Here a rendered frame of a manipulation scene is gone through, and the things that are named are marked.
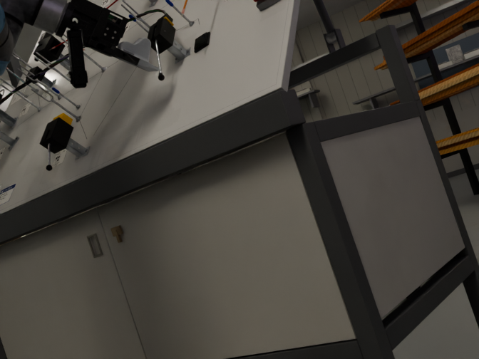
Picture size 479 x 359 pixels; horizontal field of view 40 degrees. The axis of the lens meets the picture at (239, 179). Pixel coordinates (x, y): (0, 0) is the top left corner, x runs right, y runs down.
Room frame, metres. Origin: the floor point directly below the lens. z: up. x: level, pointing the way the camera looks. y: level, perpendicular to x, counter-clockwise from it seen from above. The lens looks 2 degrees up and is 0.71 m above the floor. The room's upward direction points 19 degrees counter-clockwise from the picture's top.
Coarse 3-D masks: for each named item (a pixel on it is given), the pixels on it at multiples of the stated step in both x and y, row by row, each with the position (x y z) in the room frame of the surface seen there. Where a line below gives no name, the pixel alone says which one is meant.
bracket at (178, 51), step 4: (176, 44) 1.44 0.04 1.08; (168, 48) 1.43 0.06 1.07; (172, 48) 1.43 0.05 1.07; (176, 48) 1.43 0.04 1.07; (180, 48) 1.45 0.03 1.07; (184, 48) 1.46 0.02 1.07; (188, 48) 1.46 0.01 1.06; (172, 52) 1.44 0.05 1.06; (176, 52) 1.44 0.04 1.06; (180, 52) 1.44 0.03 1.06; (184, 52) 1.45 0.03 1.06; (188, 52) 1.45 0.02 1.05; (176, 56) 1.45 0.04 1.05; (180, 56) 1.45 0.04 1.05; (184, 56) 1.45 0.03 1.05; (176, 60) 1.47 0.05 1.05; (180, 60) 1.46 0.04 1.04
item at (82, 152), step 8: (56, 120) 1.49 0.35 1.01; (48, 128) 1.49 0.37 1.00; (56, 128) 1.48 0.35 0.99; (64, 128) 1.49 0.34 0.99; (72, 128) 1.51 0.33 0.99; (48, 136) 1.47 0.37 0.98; (56, 136) 1.47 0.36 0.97; (64, 136) 1.49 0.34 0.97; (40, 144) 1.48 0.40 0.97; (48, 144) 1.47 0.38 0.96; (56, 144) 1.47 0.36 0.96; (64, 144) 1.48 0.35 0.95; (48, 152) 1.47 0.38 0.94; (56, 152) 1.50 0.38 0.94; (72, 152) 1.53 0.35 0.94; (80, 152) 1.53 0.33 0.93; (48, 160) 1.46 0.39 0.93; (48, 168) 1.45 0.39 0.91
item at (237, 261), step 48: (288, 144) 1.20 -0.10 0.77; (144, 192) 1.42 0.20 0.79; (192, 192) 1.35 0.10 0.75; (240, 192) 1.28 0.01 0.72; (288, 192) 1.22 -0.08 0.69; (144, 240) 1.45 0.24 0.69; (192, 240) 1.37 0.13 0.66; (240, 240) 1.30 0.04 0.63; (288, 240) 1.24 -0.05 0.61; (144, 288) 1.48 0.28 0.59; (192, 288) 1.40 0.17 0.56; (240, 288) 1.32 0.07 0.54; (288, 288) 1.26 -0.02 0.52; (336, 288) 1.20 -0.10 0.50; (144, 336) 1.51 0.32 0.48; (192, 336) 1.42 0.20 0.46; (240, 336) 1.35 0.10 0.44; (288, 336) 1.28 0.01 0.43; (336, 336) 1.22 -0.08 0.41
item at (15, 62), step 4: (12, 56) 2.23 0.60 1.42; (16, 56) 2.25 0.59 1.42; (12, 60) 2.23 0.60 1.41; (16, 60) 2.24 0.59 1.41; (8, 64) 2.23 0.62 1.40; (12, 64) 2.23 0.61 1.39; (16, 64) 2.24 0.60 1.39; (12, 68) 2.23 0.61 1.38; (16, 68) 2.24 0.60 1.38; (20, 68) 2.25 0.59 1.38; (8, 72) 2.24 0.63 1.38; (16, 72) 2.23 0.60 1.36; (20, 72) 2.24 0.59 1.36; (12, 76) 2.23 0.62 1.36; (20, 76) 2.24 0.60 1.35; (12, 80) 2.24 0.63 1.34; (16, 80) 2.22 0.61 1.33; (12, 84) 2.24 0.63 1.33; (16, 84) 2.23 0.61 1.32
